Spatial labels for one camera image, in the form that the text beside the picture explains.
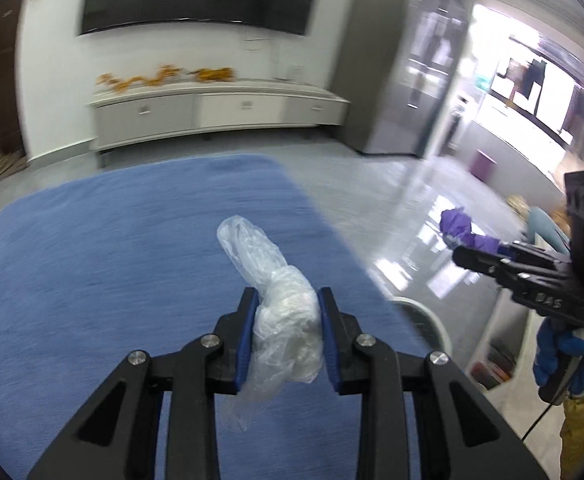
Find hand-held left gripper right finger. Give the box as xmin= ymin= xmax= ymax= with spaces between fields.
xmin=317 ymin=287 xmax=548 ymax=480

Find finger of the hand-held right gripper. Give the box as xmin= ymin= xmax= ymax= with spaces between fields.
xmin=452 ymin=246 xmax=523 ymax=288
xmin=497 ymin=241 xmax=555 ymax=262

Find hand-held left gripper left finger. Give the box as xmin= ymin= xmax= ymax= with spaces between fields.
xmin=26 ymin=287 xmax=261 ymax=480

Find clear plastic bag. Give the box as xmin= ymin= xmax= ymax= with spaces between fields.
xmin=217 ymin=215 xmax=325 ymax=433

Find white round trash bin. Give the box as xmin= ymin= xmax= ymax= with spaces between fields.
xmin=384 ymin=295 xmax=455 ymax=361

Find pale teal seat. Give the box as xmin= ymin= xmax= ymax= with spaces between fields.
xmin=524 ymin=207 xmax=570 ymax=256

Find white low shelf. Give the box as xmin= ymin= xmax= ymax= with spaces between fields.
xmin=472 ymin=287 xmax=540 ymax=396

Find purple stool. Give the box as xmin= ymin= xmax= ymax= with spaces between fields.
xmin=472 ymin=149 xmax=497 ymax=182

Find balcony window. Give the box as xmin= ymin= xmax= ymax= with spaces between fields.
xmin=489 ymin=35 xmax=584 ymax=146

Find blue fluffy blanket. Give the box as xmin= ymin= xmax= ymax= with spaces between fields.
xmin=0 ymin=154 xmax=435 ymax=480

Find hanging clothes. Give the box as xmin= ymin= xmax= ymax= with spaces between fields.
xmin=504 ymin=57 xmax=584 ymax=131

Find grey refrigerator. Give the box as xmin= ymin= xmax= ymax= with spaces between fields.
xmin=329 ymin=0 xmax=468 ymax=157

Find grey television stand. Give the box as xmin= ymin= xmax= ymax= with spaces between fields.
xmin=86 ymin=80 xmax=351 ymax=166

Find golden tiger figure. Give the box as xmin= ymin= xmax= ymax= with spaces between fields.
xmin=189 ymin=66 xmax=236 ymax=83

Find golden dragon figure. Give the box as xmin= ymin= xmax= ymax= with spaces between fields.
xmin=96 ymin=64 xmax=185 ymax=93

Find beige shoes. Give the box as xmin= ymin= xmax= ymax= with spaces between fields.
xmin=0 ymin=150 xmax=27 ymax=181

